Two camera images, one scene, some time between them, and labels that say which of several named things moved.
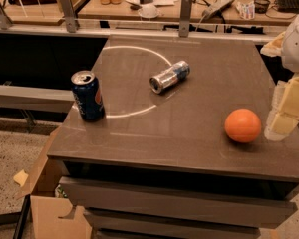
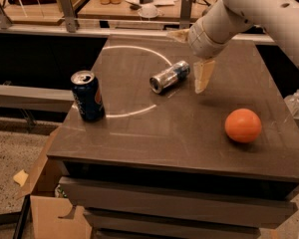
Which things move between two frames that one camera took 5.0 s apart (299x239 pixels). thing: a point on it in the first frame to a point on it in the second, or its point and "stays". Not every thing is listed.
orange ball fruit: (242, 125) stays
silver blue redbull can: (168, 77) stays
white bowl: (149, 11) stays
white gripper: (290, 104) to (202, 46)
